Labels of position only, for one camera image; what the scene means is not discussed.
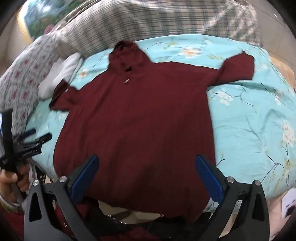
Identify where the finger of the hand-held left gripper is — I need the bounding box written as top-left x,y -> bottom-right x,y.
23,129 -> 37,140
30,133 -> 53,146

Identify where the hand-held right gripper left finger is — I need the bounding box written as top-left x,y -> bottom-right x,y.
23,154 -> 100,241

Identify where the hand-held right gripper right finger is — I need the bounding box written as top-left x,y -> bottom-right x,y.
195,154 -> 271,241

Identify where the maroon hooded sweatshirt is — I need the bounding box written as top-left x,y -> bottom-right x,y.
49,40 -> 255,223

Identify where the person's left forearm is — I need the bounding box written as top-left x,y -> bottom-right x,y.
0,192 -> 25,215

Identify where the person's left hand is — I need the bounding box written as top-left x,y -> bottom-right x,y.
0,160 -> 30,205

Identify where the white quilt with red flowers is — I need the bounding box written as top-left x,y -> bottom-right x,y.
0,32 -> 70,137

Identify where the light blue floral bedsheet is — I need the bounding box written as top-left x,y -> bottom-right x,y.
25,34 -> 296,212

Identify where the white folded cloth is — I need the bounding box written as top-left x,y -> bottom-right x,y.
38,52 -> 84,99

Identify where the white paper card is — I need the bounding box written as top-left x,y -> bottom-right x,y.
281,189 -> 296,219

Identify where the plaid pillow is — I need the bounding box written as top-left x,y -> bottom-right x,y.
57,0 -> 265,58

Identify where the framed wall picture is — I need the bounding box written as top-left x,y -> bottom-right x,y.
18,0 -> 77,37

